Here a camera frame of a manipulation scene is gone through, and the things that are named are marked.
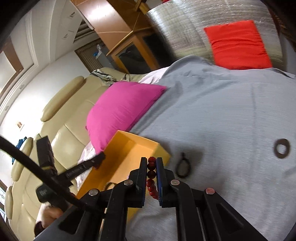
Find red bead bracelet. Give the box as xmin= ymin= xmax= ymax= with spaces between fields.
xmin=146 ymin=156 xmax=160 ymax=200

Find black hair tie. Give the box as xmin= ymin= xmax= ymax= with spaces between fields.
xmin=176 ymin=151 xmax=192 ymax=179

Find black scrunchie ring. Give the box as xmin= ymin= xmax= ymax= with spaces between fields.
xmin=273 ymin=138 xmax=291 ymax=159

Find thin metal bangles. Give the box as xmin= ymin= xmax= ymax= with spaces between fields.
xmin=104 ymin=182 xmax=116 ymax=191

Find left hand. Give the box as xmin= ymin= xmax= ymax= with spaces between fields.
xmin=34 ymin=203 xmax=63 ymax=237

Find orange cardboard box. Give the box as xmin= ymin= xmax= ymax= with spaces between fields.
xmin=76 ymin=129 xmax=172 ymax=223

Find beige leather sofa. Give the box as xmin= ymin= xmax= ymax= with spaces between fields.
xmin=4 ymin=67 xmax=149 ymax=241

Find pink pillow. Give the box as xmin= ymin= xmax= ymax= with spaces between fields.
xmin=86 ymin=81 xmax=166 ymax=154

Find grey blanket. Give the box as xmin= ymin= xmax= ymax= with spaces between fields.
xmin=131 ymin=56 xmax=295 ymax=240

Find patterned cloth on sofa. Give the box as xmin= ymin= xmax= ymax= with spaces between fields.
xmin=90 ymin=69 xmax=130 ymax=86

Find red pillow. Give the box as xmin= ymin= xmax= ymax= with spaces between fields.
xmin=204 ymin=20 xmax=273 ymax=70

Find wooden cabinet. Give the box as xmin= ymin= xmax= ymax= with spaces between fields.
xmin=72 ymin=0 xmax=159 ymax=73

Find silver foil insulation panel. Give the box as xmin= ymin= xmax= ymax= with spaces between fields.
xmin=146 ymin=0 xmax=284 ymax=70

